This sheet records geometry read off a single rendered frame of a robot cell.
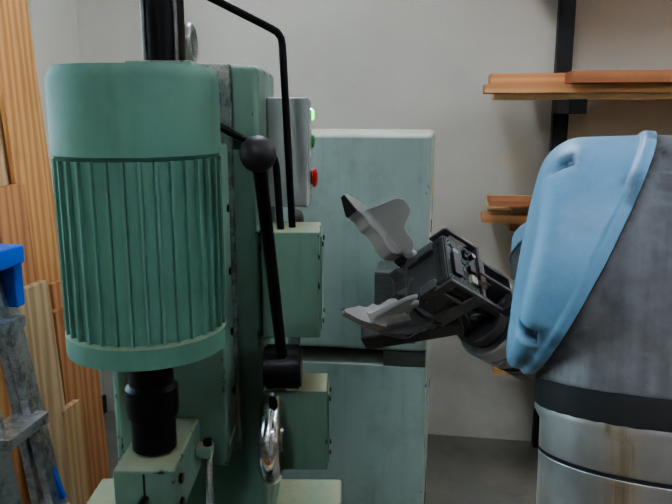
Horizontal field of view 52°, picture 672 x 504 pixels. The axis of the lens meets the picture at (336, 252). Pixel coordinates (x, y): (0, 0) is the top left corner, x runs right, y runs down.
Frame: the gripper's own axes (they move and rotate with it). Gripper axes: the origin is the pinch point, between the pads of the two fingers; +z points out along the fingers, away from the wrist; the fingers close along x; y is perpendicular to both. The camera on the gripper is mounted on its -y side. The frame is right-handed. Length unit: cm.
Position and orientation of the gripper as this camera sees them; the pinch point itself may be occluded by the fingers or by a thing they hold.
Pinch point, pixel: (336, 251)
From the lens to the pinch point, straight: 69.2
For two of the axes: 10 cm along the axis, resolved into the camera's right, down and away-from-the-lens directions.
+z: -7.7, -4.2, -4.8
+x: -0.1, 7.6, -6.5
